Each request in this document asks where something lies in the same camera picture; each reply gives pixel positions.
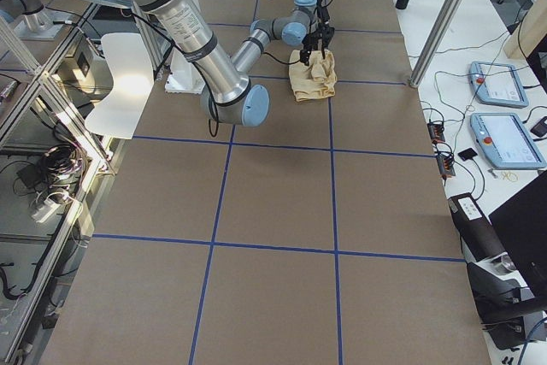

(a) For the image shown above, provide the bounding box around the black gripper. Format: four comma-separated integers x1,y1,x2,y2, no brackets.
299,29,322,64
316,4,334,47

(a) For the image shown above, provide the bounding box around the beige long-sleeve printed shirt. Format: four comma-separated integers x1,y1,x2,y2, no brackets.
288,50,338,103

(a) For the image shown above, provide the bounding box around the far teach pendant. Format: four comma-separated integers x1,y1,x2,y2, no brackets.
469,61,529,109

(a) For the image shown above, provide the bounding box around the teach pendant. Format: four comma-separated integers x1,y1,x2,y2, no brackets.
469,113,546,170
469,61,529,109

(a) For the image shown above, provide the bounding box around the white curved plastic sheet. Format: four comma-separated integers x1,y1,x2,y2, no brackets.
85,32,155,139

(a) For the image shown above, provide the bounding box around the near teach pendant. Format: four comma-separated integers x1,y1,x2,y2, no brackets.
469,113,546,170

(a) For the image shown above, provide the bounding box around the black monitor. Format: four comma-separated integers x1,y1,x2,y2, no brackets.
489,173,546,297

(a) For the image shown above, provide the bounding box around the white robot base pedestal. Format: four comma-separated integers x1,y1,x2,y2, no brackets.
164,0,206,96

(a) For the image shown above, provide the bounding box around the aluminium frame post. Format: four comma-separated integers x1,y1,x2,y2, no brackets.
409,0,462,88

